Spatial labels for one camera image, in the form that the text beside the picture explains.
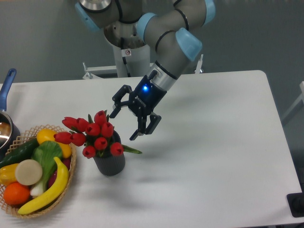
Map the dark grey ribbed vase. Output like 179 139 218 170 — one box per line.
93 131 125 176

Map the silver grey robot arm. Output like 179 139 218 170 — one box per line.
75 0 216 140

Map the blue handled saucepan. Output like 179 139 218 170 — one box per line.
0 68 20 161

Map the yellow banana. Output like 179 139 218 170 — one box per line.
18 157 69 215

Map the green bok choy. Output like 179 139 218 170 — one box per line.
30 141 63 198

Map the yellow lemon squash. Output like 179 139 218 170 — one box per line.
36 128 72 159

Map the black device at edge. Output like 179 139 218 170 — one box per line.
286 192 304 218

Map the red tulip bouquet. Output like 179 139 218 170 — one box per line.
54 110 142 159

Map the woven wicker basket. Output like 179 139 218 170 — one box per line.
0 124 76 219

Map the beige round disc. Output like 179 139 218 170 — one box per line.
15 159 43 186

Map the yellow bell pepper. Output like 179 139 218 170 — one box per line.
0 163 18 186

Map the orange fruit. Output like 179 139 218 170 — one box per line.
3 182 30 206

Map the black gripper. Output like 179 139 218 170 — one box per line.
109 76 167 141

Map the purple red vegetable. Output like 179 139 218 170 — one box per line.
47 157 71 189

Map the white frame at right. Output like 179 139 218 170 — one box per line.
281 81 304 126

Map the dark green cucumber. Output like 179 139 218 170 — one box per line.
0 138 39 168

